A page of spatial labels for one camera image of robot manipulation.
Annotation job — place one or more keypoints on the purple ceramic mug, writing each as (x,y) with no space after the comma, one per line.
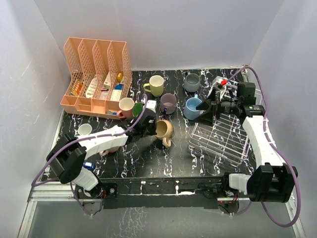
(168,103)

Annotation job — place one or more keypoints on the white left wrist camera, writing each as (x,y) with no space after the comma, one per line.
(152,105)

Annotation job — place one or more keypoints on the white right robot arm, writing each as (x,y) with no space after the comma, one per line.
(273,179)

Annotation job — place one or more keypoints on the yellow small bottle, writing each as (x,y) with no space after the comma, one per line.
(119,77)

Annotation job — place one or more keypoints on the white red medicine box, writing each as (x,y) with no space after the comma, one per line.
(107,83)

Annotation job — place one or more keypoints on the tan glazed round mug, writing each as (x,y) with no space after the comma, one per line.
(165,132)

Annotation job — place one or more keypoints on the white labelled box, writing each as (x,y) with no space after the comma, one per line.
(91,88)

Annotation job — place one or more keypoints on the black front mounting rail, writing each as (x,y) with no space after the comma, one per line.
(170,192)

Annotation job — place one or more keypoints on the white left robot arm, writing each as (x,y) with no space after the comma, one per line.
(67,157)

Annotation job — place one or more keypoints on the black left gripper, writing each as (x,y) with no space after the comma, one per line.
(152,131)

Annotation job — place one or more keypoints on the orange red packet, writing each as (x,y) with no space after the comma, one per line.
(76,88)

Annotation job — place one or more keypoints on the green-inside mushroom pattern mug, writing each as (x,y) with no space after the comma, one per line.
(137,109)

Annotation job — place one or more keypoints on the yellow-green ceramic mug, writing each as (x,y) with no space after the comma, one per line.
(155,86)

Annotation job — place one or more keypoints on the small white cup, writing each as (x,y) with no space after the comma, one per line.
(84,129)

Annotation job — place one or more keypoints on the light blue ceramic mug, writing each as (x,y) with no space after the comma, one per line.
(190,112)

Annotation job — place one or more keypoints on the white printed flat box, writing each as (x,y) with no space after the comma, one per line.
(116,95)

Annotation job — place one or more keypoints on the white wire dish rack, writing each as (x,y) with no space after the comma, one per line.
(224,138)

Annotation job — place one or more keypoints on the pink mug white inside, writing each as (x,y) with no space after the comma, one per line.
(125,108)

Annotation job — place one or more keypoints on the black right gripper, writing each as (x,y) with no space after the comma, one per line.
(207,117)

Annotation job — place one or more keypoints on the blue stapler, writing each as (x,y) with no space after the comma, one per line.
(89,165)

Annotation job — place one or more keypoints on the light pink mug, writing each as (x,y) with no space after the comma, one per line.
(111,150)

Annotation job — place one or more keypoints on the pink plastic file organizer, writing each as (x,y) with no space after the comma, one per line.
(90,58)

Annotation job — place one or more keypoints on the blue white small box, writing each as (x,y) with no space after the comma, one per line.
(119,87)

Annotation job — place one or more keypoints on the dark grey round mug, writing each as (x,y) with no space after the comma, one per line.
(192,82)

